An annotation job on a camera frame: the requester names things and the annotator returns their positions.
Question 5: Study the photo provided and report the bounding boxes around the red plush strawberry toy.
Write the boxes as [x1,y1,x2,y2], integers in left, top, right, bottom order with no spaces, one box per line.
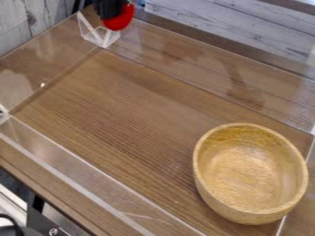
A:
[101,0,135,30]

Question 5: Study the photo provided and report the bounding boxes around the clear acrylic front wall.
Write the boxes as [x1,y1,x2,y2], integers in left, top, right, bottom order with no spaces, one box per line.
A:
[0,104,200,236]

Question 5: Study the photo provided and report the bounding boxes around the black table leg frame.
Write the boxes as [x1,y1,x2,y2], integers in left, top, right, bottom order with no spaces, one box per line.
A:
[25,194,71,236]

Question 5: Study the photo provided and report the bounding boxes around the black cable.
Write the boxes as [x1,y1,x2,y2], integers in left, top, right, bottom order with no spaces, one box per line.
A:
[0,213,24,236]

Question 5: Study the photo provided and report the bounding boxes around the oval wooden bowl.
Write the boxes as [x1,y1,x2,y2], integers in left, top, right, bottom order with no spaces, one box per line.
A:
[192,123,308,225]

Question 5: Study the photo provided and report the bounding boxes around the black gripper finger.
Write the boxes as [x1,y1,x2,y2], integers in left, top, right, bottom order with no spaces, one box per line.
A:
[96,0,130,20]

